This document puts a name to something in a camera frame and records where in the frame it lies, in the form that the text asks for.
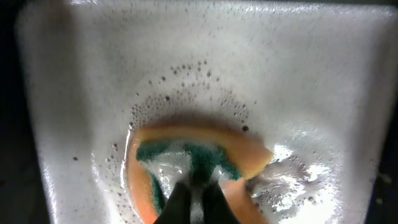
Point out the green and yellow sponge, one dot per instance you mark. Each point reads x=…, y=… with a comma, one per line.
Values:
x=192, y=155

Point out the small black soapy tray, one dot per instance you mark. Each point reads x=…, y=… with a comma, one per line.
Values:
x=315, y=83

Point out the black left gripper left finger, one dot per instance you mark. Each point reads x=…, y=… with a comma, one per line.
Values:
x=177, y=208

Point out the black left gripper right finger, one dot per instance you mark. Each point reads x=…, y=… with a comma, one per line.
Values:
x=216, y=209

